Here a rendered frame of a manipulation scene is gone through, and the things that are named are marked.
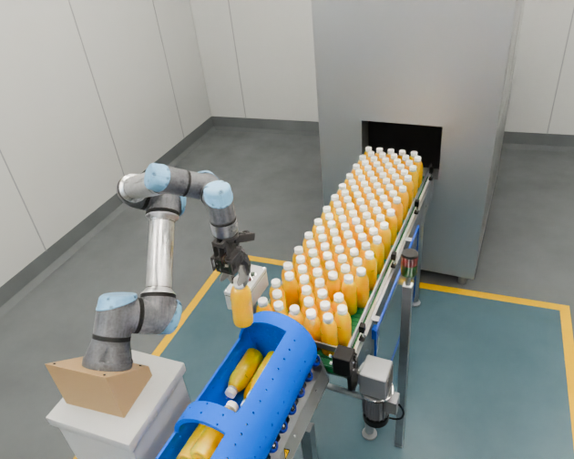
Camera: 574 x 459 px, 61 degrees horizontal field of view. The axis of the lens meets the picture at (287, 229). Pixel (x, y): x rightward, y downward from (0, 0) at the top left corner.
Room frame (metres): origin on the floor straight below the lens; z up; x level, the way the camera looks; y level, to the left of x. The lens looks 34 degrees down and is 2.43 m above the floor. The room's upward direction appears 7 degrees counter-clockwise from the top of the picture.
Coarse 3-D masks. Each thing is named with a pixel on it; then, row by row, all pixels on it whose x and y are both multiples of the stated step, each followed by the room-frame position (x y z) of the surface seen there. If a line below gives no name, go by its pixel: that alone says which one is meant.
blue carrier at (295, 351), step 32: (256, 320) 1.25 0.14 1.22; (288, 320) 1.23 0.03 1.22; (288, 352) 1.11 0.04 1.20; (224, 384) 1.14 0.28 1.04; (256, 384) 0.98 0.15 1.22; (288, 384) 1.02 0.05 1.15; (192, 416) 0.89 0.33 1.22; (224, 416) 0.87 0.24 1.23; (256, 416) 0.89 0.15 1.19; (224, 448) 0.79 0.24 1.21; (256, 448) 0.82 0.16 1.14
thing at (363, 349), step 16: (432, 192) 2.67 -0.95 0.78; (416, 224) 2.27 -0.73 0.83; (400, 256) 1.93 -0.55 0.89; (384, 288) 1.70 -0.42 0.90; (416, 288) 2.48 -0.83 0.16; (384, 304) 1.68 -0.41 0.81; (416, 304) 2.48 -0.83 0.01; (368, 320) 1.51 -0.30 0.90; (368, 336) 1.45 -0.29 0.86; (368, 352) 1.45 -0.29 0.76; (352, 384) 1.25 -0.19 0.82; (368, 432) 1.53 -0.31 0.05
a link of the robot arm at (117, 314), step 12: (108, 300) 1.17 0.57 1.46; (120, 300) 1.17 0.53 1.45; (132, 300) 1.19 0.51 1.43; (96, 312) 1.16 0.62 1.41; (108, 312) 1.14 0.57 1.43; (120, 312) 1.15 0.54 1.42; (132, 312) 1.16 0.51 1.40; (144, 312) 1.17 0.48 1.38; (96, 324) 1.13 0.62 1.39; (108, 324) 1.12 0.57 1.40; (120, 324) 1.13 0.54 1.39; (132, 324) 1.14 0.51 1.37; (108, 336) 1.10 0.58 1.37; (120, 336) 1.11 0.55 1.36
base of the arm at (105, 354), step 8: (96, 336) 1.11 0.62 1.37; (96, 344) 1.09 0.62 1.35; (104, 344) 1.08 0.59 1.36; (112, 344) 1.08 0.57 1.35; (120, 344) 1.09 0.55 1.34; (128, 344) 1.12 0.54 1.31; (88, 352) 1.07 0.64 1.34; (96, 352) 1.06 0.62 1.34; (104, 352) 1.06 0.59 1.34; (112, 352) 1.07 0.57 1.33; (120, 352) 1.07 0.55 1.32; (128, 352) 1.09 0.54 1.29; (88, 360) 1.05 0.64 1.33; (96, 360) 1.05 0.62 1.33; (104, 360) 1.05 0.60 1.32; (112, 360) 1.05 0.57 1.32; (120, 360) 1.06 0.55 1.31; (128, 360) 1.08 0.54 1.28; (88, 368) 1.03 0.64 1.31; (96, 368) 1.03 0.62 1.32; (104, 368) 1.03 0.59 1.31; (112, 368) 1.03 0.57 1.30; (120, 368) 1.04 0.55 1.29; (128, 368) 1.06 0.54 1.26
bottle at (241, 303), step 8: (232, 288) 1.20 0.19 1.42; (240, 288) 1.18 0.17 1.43; (248, 288) 1.20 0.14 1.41; (232, 296) 1.18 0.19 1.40; (240, 296) 1.17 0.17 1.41; (248, 296) 1.18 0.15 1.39; (232, 304) 1.19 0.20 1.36; (240, 304) 1.17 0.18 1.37; (248, 304) 1.18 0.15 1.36; (232, 312) 1.19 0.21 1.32; (240, 312) 1.17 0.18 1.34; (248, 312) 1.18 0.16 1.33; (240, 320) 1.18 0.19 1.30; (248, 320) 1.18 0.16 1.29
